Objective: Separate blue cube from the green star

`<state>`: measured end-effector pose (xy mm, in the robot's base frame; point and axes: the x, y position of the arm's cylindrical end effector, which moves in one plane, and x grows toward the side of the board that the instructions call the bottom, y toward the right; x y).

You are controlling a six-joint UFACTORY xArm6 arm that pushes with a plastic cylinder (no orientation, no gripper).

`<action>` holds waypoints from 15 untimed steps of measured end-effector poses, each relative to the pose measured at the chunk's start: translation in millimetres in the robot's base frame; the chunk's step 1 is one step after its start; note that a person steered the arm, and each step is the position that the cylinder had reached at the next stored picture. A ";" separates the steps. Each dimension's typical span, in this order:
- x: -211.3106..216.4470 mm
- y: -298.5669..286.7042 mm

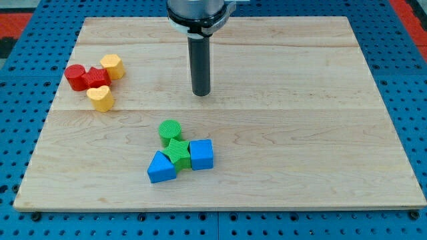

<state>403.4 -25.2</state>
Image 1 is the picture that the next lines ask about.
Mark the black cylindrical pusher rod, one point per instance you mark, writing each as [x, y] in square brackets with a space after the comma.
[199, 60]

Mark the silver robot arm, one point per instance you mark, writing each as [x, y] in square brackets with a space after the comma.
[199, 20]

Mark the blue cube block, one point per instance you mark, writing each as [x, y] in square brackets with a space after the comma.
[202, 154]

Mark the green star block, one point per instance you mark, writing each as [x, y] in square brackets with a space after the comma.
[178, 154]

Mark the red star block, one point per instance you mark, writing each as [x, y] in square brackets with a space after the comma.
[95, 78]

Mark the green cylinder block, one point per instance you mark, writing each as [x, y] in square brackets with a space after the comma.
[168, 130]

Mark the yellow heart block upper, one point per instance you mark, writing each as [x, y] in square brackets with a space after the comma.
[114, 66]

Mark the yellow heart block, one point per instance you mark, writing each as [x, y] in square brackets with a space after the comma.
[101, 98]
[114, 66]

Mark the yellow heart block lower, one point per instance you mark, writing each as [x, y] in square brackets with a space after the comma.
[101, 98]

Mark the wooden board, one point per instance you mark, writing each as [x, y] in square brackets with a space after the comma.
[295, 117]

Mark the blue triangle block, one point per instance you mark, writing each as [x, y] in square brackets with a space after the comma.
[161, 169]

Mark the red cylinder block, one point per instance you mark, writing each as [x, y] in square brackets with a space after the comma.
[74, 75]

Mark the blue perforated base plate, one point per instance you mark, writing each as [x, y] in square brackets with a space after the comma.
[32, 72]

